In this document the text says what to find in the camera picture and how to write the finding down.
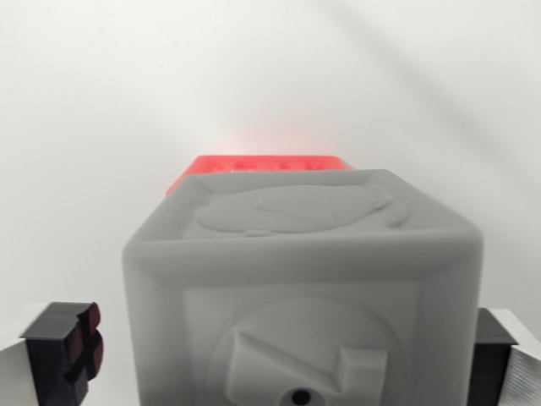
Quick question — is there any black-padded silver gripper left finger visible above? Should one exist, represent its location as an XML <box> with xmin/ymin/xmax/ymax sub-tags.
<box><xmin>0</xmin><ymin>301</ymin><xmax>104</xmax><ymax>406</ymax></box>

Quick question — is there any red embossed cube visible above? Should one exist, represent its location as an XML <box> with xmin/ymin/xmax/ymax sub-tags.
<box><xmin>166</xmin><ymin>154</ymin><xmax>355</xmax><ymax>199</ymax></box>

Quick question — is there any black-padded silver gripper right finger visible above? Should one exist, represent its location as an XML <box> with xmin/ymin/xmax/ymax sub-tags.
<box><xmin>473</xmin><ymin>307</ymin><xmax>541</xmax><ymax>406</ymax></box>

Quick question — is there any grey embossed cube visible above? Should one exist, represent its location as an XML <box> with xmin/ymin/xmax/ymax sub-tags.
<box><xmin>121</xmin><ymin>168</ymin><xmax>484</xmax><ymax>406</ymax></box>

